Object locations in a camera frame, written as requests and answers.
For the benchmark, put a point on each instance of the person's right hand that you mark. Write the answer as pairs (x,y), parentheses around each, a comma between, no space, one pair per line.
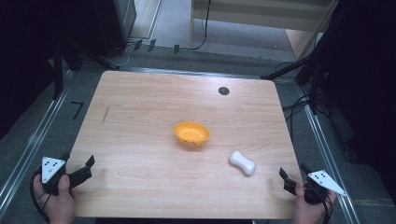
(308,213)

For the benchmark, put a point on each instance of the metal floor rail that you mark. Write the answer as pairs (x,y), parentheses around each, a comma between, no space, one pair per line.
(323,146)
(34,140)

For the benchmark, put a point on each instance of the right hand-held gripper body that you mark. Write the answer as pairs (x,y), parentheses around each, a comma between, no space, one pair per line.
(325,182)

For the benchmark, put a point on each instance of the white soap bar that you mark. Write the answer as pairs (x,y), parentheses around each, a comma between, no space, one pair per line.
(243,162)

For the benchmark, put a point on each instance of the dark curtain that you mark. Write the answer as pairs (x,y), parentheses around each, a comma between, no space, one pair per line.
(25,62)
(367,77)

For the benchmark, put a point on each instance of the white furniture frame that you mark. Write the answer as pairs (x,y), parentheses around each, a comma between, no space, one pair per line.
(264,18)

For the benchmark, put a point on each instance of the dark round table grommet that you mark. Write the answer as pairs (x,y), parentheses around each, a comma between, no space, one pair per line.
(223,90)

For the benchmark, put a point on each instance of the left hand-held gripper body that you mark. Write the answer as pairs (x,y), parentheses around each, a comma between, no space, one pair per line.
(49,169)

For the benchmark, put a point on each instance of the black metal stand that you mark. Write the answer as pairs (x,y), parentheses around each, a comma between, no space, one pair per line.
(315,87)
(58,77)

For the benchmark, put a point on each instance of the black tape strip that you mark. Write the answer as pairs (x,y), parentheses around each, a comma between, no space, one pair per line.
(138,44)
(151,45)

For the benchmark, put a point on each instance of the black cabinet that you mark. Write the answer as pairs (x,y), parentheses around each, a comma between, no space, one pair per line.
(109,25)

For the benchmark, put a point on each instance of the orange perforated bowl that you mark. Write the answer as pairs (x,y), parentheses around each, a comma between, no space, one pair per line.
(191,133)

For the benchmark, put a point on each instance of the person's left hand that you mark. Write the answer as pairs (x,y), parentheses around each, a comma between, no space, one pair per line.
(59,207)

